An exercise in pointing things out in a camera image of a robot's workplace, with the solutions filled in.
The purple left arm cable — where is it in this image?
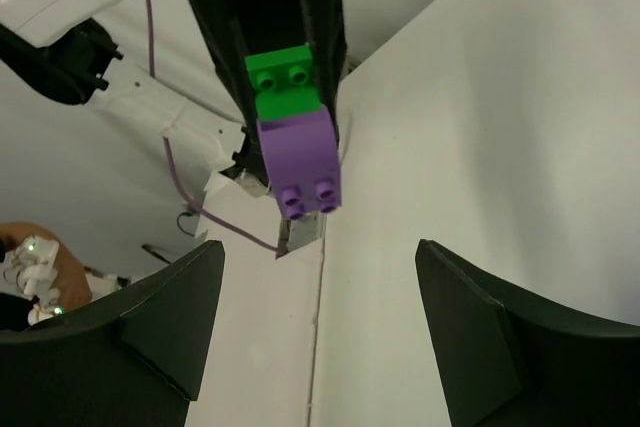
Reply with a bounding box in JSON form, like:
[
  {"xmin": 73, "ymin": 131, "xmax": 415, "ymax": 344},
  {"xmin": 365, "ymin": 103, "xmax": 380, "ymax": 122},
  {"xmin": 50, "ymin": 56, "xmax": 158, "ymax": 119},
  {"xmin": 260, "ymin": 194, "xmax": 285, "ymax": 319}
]
[{"xmin": 144, "ymin": 0, "xmax": 289, "ymax": 256}]

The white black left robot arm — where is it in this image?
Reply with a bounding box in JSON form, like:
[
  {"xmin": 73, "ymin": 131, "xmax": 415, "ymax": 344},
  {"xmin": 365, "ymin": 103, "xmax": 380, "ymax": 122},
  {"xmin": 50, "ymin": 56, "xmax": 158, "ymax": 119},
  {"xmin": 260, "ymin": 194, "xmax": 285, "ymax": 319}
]
[{"xmin": 1, "ymin": 0, "xmax": 346, "ymax": 426}]

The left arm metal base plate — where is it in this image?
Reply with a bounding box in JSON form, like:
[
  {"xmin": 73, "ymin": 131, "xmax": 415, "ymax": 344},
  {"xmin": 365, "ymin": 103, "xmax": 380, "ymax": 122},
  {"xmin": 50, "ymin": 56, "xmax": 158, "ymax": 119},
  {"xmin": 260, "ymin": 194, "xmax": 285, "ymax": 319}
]
[{"xmin": 276, "ymin": 212, "xmax": 325, "ymax": 258}]

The purple rounded brick cluster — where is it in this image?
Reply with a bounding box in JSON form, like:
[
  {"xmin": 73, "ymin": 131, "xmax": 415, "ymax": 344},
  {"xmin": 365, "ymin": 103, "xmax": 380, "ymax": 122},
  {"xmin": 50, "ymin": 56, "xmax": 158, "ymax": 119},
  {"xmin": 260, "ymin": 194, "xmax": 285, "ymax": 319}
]
[{"xmin": 257, "ymin": 107, "xmax": 342, "ymax": 220}]

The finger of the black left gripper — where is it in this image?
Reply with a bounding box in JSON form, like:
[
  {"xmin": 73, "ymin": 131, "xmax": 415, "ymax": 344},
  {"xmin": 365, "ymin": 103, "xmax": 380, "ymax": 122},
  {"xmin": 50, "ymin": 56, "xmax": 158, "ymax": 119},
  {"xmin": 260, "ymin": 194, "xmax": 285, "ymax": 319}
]
[
  {"xmin": 302, "ymin": 0, "xmax": 347, "ymax": 131},
  {"xmin": 188, "ymin": 0, "xmax": 260, "ymax": 180}
]

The green brick cluster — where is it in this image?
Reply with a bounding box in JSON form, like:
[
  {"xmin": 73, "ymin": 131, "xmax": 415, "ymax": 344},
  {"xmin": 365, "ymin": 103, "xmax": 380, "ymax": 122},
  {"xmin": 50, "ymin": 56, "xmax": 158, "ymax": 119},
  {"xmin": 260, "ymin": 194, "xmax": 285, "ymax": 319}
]
[{"xmin": 245, "ymin": 44, "xmax": 321, "ymax": 122}]

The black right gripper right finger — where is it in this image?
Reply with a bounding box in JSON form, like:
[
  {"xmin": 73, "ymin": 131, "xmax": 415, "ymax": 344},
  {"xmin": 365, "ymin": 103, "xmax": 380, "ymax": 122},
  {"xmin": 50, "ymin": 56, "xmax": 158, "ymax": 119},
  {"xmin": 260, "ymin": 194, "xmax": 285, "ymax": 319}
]
[{"xmin": 415, "ymin": 240, "xmax": 639, "ymax": 426}]

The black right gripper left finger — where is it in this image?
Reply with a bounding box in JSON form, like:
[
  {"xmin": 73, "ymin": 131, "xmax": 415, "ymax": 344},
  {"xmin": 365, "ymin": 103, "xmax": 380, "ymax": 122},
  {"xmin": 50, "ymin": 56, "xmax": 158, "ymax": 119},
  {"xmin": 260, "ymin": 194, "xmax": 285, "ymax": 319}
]
[{"xmin": 1, "ymin": 241, "xmax": 225, "ymax": 427}]

